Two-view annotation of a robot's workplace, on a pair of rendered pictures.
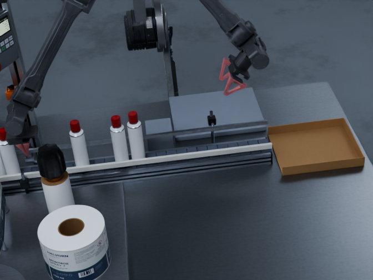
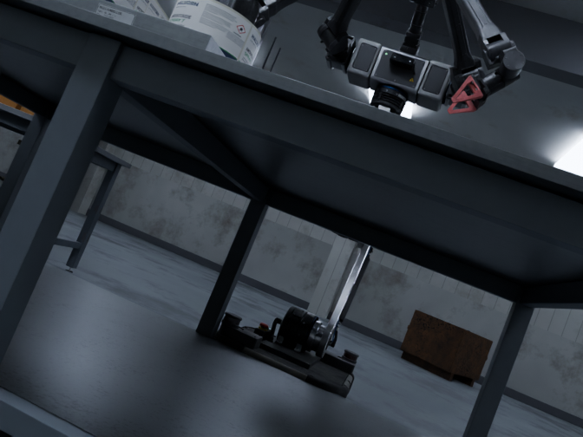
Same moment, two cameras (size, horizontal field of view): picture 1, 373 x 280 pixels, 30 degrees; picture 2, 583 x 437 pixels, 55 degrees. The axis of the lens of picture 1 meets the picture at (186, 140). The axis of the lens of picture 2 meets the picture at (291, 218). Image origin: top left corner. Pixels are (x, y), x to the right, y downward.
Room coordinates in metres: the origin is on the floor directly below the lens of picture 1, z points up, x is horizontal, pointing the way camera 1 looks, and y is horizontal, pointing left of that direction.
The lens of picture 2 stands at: (0.45, -0.27, 0.58)
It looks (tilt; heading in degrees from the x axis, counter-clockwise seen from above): 4 degrees up; 15
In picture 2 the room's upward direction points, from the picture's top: 22 degrees clockwise
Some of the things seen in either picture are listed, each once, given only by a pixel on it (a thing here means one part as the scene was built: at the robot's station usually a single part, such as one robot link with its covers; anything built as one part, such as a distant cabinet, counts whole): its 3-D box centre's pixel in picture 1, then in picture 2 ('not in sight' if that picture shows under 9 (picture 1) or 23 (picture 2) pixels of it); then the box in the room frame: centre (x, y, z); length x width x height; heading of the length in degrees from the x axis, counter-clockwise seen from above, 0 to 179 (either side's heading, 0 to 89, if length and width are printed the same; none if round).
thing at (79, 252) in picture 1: (75, 244); (207, 49); (1.55, 0.37, 0.95); 0.20 x 0.20 x 0.14
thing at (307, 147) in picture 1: (314, 145); not in sight; (2.08, -0.48, 0.85); 0.30 x 0.26 x 0.04; 93
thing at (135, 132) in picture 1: (135, 136); not in sight; (2.05, 0.18, 0.98); 0.05 x 0.05 x 0.20
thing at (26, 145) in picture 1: (21, 144); not in sight; (1.96, 0.57, 1.05); 0.07 x 0.07 x 0.09; 3
